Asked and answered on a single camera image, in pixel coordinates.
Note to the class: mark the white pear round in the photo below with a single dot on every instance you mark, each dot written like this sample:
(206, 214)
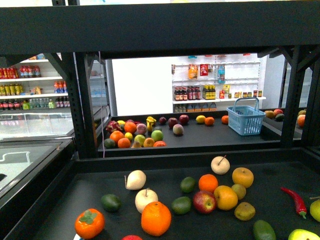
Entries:
(144, 197)

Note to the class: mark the white pear rear right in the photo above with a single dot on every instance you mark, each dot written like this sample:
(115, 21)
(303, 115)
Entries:
(220, 165)

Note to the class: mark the pink dragon fruit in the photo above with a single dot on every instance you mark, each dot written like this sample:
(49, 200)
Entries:
(113, 126)

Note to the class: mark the dark green avocado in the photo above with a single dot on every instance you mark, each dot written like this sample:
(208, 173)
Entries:
(111, 202)

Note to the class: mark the red pomegranate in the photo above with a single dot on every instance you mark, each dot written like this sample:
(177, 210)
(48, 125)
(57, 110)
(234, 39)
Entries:
(131, 237)

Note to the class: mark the red apple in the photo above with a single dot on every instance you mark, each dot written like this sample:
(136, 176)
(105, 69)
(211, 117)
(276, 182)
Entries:
(204, 202)

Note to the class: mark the glass freezer chest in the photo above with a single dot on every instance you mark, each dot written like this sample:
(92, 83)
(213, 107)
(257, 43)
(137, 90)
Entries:
(27, 137)

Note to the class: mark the white wall shelf with bottles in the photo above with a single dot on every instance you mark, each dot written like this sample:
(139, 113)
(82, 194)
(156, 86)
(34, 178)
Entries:
(214, 82)

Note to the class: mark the green lime front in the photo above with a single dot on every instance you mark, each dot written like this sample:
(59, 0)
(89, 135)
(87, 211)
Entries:
(181, 205)

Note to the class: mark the green lime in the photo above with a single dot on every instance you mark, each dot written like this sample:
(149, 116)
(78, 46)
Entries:
(262, 230)
(181, 205)
(187, 185)

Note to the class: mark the red chili pepper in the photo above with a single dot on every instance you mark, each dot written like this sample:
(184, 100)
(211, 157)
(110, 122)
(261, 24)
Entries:
(299, 203)

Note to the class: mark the black shelf frame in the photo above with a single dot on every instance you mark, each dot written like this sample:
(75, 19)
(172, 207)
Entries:
(61, 191)

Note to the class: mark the white pear lying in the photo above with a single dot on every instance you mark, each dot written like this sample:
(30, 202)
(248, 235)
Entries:
(135, 180)

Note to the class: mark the small orange mandarin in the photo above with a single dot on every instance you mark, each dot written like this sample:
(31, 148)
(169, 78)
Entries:
(208, 182)

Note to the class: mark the yellow pear rear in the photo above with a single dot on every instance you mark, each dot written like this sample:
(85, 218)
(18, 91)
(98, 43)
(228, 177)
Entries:
(243, 176)

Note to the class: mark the blue basket far shelf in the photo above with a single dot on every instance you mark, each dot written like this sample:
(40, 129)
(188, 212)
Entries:
(244, 119)

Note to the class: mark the white price tag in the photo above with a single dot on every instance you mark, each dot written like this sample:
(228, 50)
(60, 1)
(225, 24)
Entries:
(77, 237)

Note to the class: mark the orange persimmon with green calyx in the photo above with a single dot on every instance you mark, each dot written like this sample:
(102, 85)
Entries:
(89, 224)

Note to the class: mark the green lime rear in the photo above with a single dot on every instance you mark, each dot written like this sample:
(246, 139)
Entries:
(187, 185)

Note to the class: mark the large orange centre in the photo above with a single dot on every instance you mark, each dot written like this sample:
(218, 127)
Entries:
(156, 218)

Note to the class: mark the green lime right side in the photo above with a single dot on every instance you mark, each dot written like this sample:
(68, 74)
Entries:
(262, 230)

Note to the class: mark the green apple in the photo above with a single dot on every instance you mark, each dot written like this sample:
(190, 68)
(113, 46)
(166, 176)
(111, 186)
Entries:
(302, 234)

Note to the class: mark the small yellow green fruit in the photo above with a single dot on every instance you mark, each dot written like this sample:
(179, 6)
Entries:
(240, 190)

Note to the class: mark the yellow orange fruit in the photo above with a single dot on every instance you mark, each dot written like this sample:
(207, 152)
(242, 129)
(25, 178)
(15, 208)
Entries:
(225, 197)

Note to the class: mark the left store shelf with drinks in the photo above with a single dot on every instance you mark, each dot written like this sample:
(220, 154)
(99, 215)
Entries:
(32, 84)

